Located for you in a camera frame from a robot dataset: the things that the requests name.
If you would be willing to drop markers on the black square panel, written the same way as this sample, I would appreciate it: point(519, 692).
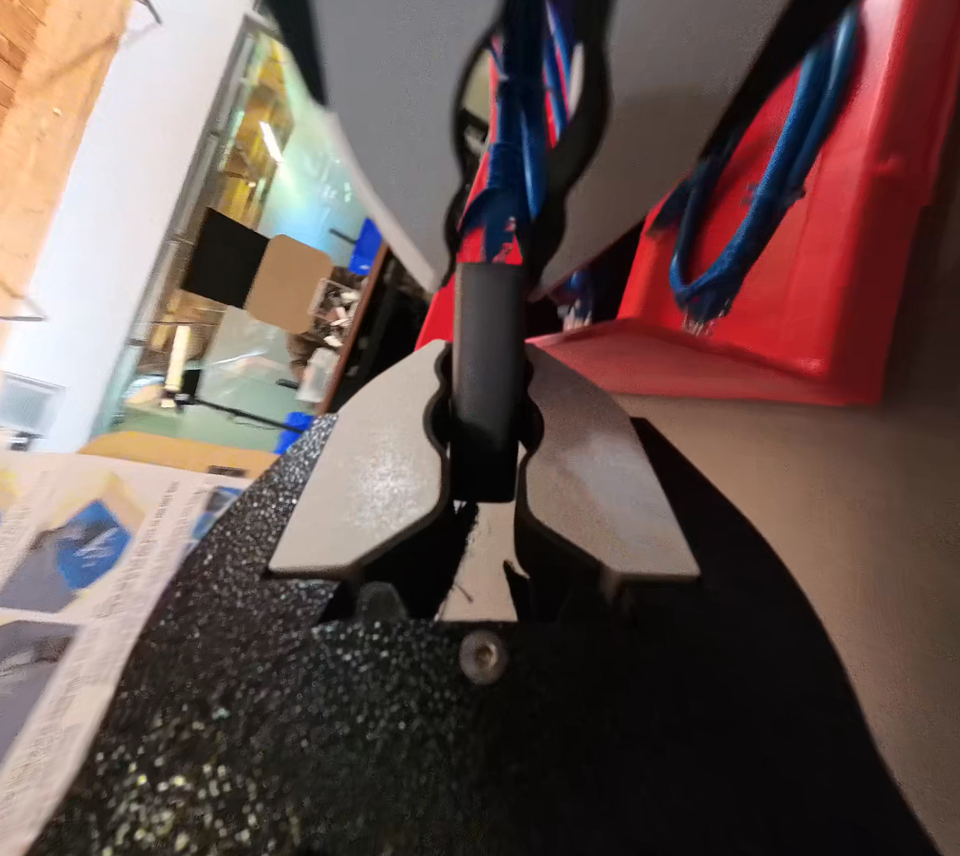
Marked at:
point(225, 256)

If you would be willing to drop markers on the blue parts bin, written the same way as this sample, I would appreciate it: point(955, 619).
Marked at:
point(300, 421)

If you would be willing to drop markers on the printed instruction sheet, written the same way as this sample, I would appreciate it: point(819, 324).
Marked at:
point(90, 556)

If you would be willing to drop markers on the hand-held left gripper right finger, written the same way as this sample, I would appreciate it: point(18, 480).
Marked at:
point(600, 489)

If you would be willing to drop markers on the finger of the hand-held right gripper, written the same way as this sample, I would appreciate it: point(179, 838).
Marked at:
point(690, 46)
point(397, 46)

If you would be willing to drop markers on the clear gripper display stand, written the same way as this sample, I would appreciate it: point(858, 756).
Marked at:
point(337, 312)

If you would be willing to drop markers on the red storage bin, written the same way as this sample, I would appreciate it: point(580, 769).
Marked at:
point(847, 256)

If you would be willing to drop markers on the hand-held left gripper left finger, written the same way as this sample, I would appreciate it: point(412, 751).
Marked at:
point(367, 489)

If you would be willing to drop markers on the wooden top table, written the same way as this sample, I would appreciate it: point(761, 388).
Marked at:
point(360, 331)

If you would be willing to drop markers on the black light stand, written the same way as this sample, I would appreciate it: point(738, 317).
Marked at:
point(187, 384)

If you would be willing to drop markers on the black ethernet coupler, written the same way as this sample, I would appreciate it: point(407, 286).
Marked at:
point(487, 361)

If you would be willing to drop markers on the small blue bin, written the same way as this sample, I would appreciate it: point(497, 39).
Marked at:
point(367, 245)

